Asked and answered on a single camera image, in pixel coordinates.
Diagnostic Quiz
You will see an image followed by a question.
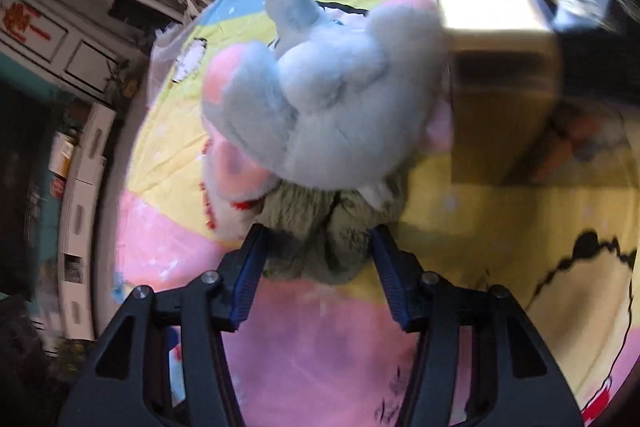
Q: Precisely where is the gold and black tin box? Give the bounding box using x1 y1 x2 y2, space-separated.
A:
412 0 626 182

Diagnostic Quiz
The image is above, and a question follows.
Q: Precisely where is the white sock with red pattern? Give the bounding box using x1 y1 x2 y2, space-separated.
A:
200 177 263 240

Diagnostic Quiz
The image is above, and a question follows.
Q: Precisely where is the green towel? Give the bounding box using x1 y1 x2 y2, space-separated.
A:
260 157 416 285

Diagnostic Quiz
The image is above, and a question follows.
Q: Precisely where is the white cabinet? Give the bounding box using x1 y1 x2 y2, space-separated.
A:
0 0 131 92

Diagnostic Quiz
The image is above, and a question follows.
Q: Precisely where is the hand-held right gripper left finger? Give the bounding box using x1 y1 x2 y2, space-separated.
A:
59 223 268 427

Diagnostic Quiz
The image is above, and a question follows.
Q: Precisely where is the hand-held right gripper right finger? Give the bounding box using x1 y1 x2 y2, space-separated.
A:
369 224 583 427

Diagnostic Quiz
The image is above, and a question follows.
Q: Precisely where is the grey plush toy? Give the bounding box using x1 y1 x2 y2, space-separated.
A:
200 0 456 208

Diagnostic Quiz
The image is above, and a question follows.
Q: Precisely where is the white drawer unit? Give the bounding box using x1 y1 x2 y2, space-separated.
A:
55 102 118 343

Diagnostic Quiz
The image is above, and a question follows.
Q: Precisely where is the cartoon printed bedsheet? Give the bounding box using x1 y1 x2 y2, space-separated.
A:
115 0 640 427

